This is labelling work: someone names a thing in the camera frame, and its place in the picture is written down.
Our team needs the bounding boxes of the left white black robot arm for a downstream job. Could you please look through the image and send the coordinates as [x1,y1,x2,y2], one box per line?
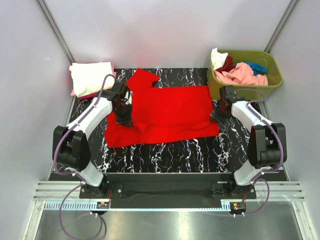
[52,82,133,198]

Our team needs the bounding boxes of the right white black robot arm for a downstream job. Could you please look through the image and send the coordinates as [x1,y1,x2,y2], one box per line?
[210,85,287,199]

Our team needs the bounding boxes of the folded white t shirt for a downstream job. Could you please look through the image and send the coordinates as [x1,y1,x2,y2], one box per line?
[69,62,116,98]

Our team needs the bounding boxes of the black marbled table mat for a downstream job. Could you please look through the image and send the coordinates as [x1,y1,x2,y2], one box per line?
[48,67,286,181]

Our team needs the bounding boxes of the light pink t shirt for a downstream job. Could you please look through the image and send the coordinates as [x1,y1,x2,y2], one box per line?
[214,62,268,86]

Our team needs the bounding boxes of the dark red t shirt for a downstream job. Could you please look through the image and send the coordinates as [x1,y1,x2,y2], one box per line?
[216,55,236,73]

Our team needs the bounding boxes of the olive green plastic bin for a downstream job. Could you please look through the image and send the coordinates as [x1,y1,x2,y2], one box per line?
[207,47,283,100]

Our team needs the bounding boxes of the white cloth in bin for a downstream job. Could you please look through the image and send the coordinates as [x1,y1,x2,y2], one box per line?
[210,47,228,71]

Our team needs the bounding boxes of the blue t shirt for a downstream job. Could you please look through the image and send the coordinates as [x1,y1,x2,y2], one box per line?
[245,61,268,76]

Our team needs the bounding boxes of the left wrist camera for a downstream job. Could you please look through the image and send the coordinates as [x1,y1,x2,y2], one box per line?
[111,82,131,100]

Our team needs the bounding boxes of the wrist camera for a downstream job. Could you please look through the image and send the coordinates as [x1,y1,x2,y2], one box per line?
[219,85,237,101]
[111,82,131,100]

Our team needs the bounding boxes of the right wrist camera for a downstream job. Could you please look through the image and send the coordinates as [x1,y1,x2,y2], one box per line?
[219,85,237,101]

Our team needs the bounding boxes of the aluminium frame rail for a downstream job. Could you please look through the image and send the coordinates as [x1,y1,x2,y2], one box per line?
[33,181,305,202]

